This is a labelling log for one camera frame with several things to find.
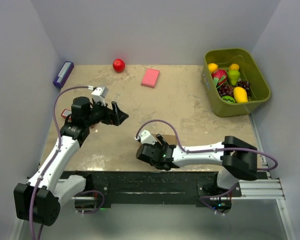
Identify purple rectangular box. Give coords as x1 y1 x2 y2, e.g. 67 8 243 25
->
52 61 75 89

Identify green pear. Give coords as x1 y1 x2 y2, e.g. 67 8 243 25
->
227 70 240 86

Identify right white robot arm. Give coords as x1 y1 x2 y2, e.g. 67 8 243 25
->
135 130 258 197

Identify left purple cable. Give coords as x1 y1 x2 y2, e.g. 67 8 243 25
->
29 86 106 240

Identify olive green plastic bin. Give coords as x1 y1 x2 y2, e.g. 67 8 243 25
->
202 48 271 118

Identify yellow lemon left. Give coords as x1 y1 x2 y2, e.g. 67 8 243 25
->
207 63 219 74

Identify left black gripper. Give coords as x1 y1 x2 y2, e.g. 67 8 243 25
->
85 98 128 127

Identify yellow mango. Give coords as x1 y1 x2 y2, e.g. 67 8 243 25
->
233 86 248 103

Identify green round toy fruit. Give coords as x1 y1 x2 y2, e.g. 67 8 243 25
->
221 95 236 104

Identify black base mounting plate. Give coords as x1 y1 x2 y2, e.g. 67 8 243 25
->
61 171 242 213

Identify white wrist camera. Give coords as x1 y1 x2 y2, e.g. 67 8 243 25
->
91 86 109 106
134 129 158 145

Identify dark purple grapes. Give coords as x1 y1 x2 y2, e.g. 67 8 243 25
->
217 80 251 97

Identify pink sticky note pad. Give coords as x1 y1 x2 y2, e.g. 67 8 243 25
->
141 68 160 88

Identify orange fruit right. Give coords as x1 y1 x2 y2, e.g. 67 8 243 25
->
228 63 240 71

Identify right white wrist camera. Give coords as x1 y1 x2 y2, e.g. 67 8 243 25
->
134 129 158 145

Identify brown cardboard box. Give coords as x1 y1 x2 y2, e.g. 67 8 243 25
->
152 133 177 145

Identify red green dragon fruit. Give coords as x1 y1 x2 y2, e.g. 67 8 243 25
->
211 69 228 89

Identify red rectangular box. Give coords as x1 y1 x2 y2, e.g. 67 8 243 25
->
60 109 72 122

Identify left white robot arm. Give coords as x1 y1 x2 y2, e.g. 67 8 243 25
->
13 96 129 226

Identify red apple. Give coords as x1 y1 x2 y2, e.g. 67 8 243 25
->
112 58 126 73

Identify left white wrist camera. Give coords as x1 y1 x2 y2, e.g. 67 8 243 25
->
91 86 109 106

